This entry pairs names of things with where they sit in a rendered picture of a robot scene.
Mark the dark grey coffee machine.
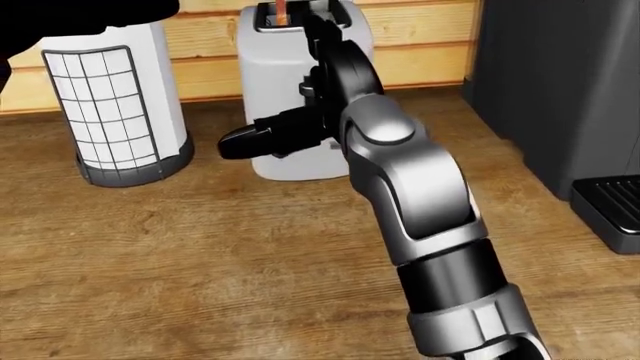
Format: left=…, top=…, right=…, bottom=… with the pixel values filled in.
left=460, top=0, right=640, bottom=256

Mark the black overhead object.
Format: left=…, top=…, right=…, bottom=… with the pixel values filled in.
left=0, top=0, right=180, bottom=99

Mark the white paper towel holder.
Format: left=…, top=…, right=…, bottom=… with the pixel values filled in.
left=39, top=13, right=196, bottom=189

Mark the white toaster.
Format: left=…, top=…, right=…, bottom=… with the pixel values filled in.
left=234, top=0, right=375, bottom=181

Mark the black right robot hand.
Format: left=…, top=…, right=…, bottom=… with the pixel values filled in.
left=217, top=9, right=386, bottom=160

